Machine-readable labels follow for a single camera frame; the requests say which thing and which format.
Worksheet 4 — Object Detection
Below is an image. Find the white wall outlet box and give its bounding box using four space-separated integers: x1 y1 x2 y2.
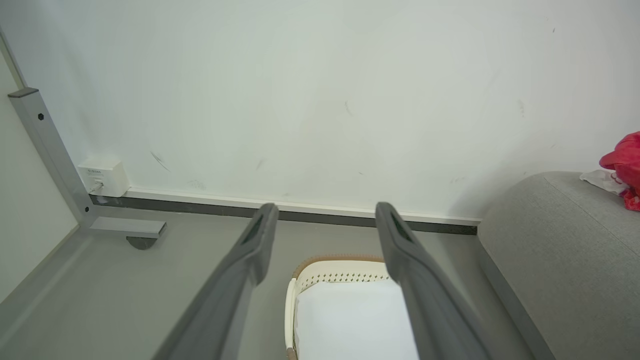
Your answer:
77 158 130 199

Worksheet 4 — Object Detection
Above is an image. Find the red and white sports jersey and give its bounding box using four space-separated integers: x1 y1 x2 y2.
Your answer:
580 131 640 212

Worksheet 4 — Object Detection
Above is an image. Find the white laundry basket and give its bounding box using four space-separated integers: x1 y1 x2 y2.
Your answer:
284 255 402 360

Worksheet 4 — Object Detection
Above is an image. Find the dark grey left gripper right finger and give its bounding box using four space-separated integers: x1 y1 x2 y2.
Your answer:
375 201 494 360

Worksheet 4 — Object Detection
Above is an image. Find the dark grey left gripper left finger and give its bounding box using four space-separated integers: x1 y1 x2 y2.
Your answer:
152 202 280 360

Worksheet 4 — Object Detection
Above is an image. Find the white and black baseboard strip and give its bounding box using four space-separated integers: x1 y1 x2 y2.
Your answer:
90 187 482 236

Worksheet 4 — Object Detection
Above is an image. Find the white garment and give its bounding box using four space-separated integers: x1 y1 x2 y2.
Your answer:
294 279 420 360

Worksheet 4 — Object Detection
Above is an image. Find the dark round frame foot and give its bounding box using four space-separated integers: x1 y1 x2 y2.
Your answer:
125 236 159 251

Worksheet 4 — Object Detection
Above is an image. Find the grey metal frame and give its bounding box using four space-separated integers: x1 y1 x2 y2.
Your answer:
7 87 167 240

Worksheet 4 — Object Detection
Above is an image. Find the grey fabric sofa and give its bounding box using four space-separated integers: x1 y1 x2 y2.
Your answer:
476 171 640 360

